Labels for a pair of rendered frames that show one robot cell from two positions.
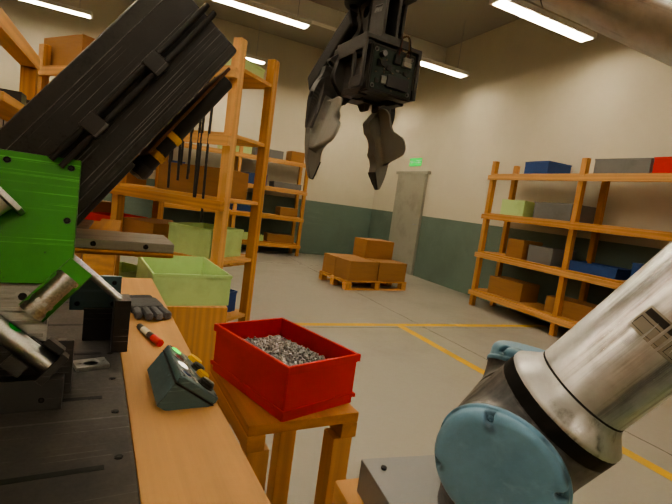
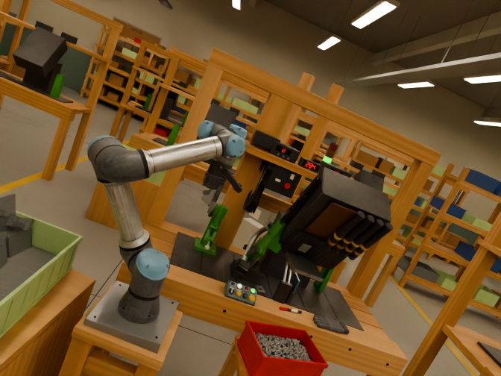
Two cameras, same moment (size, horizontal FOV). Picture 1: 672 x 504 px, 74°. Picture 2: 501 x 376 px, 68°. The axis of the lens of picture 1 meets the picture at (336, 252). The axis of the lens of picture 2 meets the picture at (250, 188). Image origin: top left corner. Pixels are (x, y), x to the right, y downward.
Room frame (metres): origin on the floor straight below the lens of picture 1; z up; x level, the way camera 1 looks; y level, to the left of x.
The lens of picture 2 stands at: (1.13, -1.37, 1.74)
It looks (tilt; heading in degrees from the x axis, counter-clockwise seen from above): 12 degrees down; 109
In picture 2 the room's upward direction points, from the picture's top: 24 degrees clockwise
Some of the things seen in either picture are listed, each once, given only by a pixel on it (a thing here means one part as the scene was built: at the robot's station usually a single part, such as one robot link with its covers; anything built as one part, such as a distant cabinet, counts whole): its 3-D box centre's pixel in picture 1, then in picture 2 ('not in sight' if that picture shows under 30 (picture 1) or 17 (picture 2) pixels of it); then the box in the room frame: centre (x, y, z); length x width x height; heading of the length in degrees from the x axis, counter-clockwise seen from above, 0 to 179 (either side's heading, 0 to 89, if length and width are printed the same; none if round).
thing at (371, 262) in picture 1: (365, 262); not in sight; (7.22, -0.49, 0.37); 1.20 x 0.80 x 0.74; 124
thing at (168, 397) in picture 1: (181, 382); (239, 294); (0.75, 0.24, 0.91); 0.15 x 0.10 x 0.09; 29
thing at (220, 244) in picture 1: (135, 183); not in sight; (3.85, 1.80, 1.19); 2.30 x 0.55 x 2.39; 66
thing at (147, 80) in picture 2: not in sight; (145, 81); (-6.21, 7.63, 1.11); 3.01 x 0.54 x 2.23; 26
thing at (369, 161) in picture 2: not in sight; (391, 195); (1.23, 8.53, 1.12); 3.22 x 0.55 x 2.23; 26
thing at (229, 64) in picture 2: not in sight; (329, 110); (0.62, 0.85, 1.89); 1.50 x 0.09 x 0.09; 29
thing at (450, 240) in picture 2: not in sight; (445, 245); (3.15, 10.31, 0.37); 1.20 x 0.81 x 0.74; 28
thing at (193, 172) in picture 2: not in sight; (280, 207); (0.59, 0.91, 1.23); 1.30 x 0.05 x 0.09; 29
